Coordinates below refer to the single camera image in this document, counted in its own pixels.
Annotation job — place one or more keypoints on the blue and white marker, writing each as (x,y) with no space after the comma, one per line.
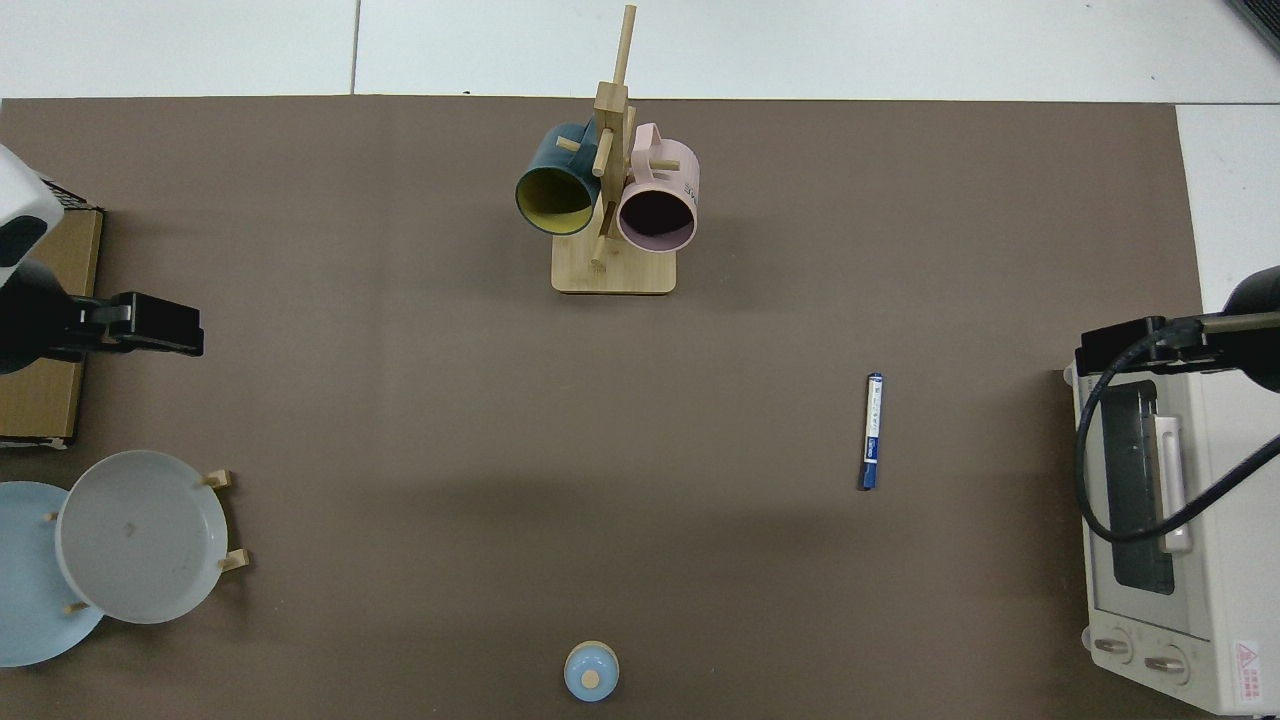
(872,430)

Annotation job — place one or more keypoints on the wooden cup stand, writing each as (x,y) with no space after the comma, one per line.
(615,275)

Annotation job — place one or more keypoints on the wooden plate rack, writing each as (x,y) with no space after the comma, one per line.
(217,479)

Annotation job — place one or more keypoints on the pale toaster oven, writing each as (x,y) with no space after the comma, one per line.
(1220,560)

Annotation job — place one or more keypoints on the light blue plate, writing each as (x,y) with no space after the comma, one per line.
(25,580)

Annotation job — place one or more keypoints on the small blue round thing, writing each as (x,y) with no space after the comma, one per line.
(580,675)

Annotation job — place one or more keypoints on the brown table cloth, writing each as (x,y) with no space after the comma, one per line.
(400,400)

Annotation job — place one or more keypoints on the pink mug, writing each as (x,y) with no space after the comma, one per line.
(655,215)

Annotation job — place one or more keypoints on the dark teal mug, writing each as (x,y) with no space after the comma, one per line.
(555,200)

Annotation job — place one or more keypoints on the grey plate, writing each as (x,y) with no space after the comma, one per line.
(140,540)

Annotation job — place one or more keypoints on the dark object at room edge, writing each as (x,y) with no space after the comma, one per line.
(1265,15)

